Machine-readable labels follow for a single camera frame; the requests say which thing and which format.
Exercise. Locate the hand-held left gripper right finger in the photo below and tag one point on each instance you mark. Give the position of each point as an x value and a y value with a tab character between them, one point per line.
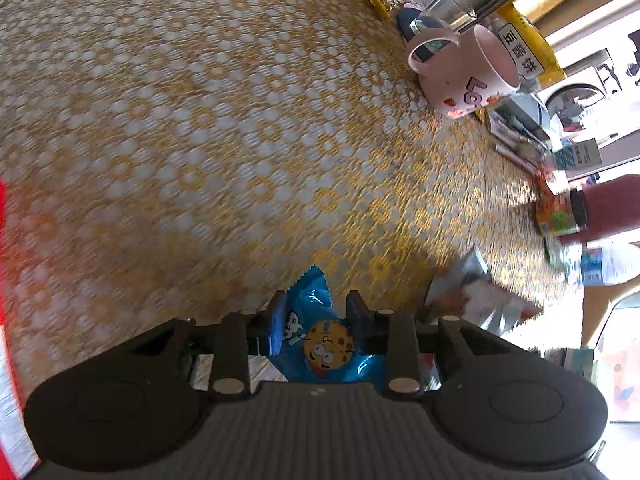
357	322

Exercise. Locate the white pen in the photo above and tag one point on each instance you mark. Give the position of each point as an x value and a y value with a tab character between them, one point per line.
515	157

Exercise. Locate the teal and white carton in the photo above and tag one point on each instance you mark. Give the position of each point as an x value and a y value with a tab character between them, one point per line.
577	155

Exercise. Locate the red and white cardboard box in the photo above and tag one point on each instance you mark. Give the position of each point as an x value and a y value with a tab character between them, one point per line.
10	360

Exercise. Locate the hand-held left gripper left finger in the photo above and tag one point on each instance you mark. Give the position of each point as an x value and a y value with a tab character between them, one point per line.
277	329

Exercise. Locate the large yellow snack bag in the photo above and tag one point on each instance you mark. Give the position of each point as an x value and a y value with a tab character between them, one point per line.
535	45

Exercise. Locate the dark notebook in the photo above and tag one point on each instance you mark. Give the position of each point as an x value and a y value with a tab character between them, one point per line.
520	120

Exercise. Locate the clear drinking glass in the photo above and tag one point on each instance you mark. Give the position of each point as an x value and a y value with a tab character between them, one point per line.
447	10

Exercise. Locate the silver snack bag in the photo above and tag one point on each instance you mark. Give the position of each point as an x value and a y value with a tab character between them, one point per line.
480	300

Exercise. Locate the light blue packet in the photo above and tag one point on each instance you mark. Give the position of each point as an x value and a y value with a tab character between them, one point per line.
607	265

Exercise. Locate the gold floral tablecloth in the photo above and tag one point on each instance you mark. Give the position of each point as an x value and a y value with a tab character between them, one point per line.
225	135

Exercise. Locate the red thermos bottle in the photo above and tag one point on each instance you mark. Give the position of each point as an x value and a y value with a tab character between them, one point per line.
612	205

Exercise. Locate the pink mug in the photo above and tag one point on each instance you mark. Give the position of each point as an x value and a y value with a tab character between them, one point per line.
460	80

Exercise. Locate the green and white plastic bag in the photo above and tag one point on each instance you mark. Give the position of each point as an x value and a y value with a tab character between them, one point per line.
560	252

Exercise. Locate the dark blue coaster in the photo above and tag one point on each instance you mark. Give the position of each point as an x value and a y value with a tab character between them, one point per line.
407	22

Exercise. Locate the blue cookie packet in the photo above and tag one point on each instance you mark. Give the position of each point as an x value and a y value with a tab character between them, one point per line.
325	345

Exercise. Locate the orange snack wrapper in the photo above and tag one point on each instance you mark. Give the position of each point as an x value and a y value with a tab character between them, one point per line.
549	180

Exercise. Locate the washing machine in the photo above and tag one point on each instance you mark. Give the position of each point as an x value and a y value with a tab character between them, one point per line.
585	95

